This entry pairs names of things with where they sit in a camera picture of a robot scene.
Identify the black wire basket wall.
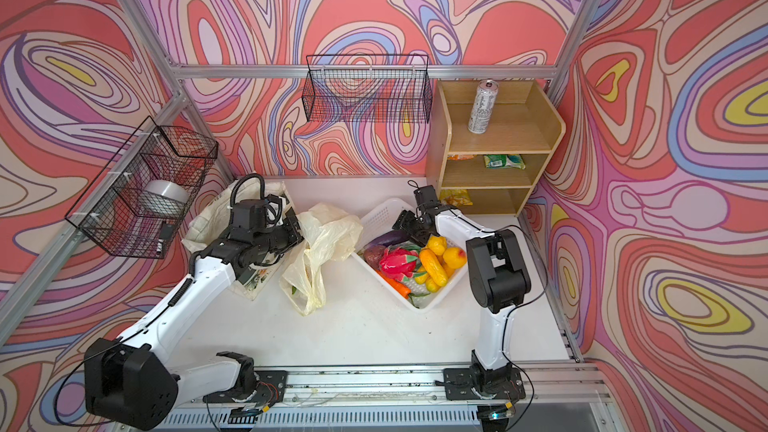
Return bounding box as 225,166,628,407
65,117,218,259
301,53,433,124

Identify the white perforated plastic basket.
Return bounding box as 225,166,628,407
352,198,468,314

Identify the toy dark red fruit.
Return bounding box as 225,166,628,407
362,245,388,271

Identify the toy yellow corn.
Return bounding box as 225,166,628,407
419,248,449,287

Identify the toy carrot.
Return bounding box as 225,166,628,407
378,272,412,300

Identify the black wire basket back wall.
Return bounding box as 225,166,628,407
301,53,433,124

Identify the leaf print canvas tote bag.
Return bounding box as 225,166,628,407
182,173,303,300

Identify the green snack packet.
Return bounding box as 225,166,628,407
483,154,526,170

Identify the white tape roll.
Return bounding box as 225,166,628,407
139,179,189,218

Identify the toy pink dragon fruit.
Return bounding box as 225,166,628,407
379,248,419,281

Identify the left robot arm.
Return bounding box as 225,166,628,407
80,194,303,431

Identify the toy yellow pear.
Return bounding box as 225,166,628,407
441,247,467,271

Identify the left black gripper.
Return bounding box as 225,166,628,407
250,216,313,257

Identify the cream plastic grocery bag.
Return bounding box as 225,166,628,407
279,203,363,316

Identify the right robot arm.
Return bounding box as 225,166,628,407
394,185,532,403

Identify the wooden shelf unit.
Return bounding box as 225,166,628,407
425,80,566,215

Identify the toy purple eggplant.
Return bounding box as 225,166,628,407
363,230,410,249

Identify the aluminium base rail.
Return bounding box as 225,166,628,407
98,362,625,432

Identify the black wire basket left wall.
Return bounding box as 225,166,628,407
65,117,218,259

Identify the yellow chips packet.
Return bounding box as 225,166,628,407
439,189,473,207

